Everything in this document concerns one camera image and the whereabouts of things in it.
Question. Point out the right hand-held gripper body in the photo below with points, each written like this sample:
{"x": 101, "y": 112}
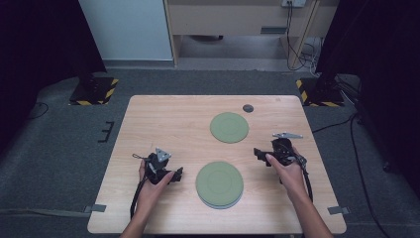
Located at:
{"x": 282, "y": 150}

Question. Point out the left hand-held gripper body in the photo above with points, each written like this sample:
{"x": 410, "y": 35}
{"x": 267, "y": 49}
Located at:
{"x": 157, "y": 168}

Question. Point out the green round plate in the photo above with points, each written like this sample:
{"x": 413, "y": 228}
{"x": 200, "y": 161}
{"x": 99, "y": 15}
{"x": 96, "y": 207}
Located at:
{"x": 229, "y": 127}
{"x": 219, "y": 183}

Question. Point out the person's left hand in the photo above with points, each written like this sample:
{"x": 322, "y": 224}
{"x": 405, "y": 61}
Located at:
{"x": 151, "y": 195}

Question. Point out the person's right hand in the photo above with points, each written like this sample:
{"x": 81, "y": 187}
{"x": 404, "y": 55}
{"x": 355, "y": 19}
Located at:
{"x": 290, "y": 178}

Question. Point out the dark round table grommet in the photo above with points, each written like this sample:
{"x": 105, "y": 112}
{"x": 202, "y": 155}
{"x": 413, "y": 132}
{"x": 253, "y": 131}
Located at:
{"x": 248, "y": 108}

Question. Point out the pale grey-blue round plate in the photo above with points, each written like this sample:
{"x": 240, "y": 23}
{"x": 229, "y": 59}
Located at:
{"x": 219, "y": 207}

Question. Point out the black yellow-striped stand base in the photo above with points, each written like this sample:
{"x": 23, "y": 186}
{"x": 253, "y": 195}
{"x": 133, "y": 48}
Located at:
{"x": 318, "y": 94}
{"x": 94, "y": 92}

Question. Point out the grey tape piece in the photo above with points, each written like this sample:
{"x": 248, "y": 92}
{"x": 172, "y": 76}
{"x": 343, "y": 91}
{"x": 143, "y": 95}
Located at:
{"x": 338, "y": 210}
{"x": 95, "y": 208}

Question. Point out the grey floor tape strip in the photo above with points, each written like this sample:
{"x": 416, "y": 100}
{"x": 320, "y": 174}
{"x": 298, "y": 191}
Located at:
{"x": 43, "y": 212}

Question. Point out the dark curtain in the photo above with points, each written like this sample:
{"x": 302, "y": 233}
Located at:
{"x": 39, "y": 49}
{"x": 379, "y": 66}

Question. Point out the white partition panel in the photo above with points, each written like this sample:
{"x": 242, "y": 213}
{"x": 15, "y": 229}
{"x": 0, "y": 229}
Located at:
{"x": 125, "y": 29}

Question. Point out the grey power strip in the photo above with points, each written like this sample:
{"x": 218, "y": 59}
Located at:
{"x": 293, "y": 2}

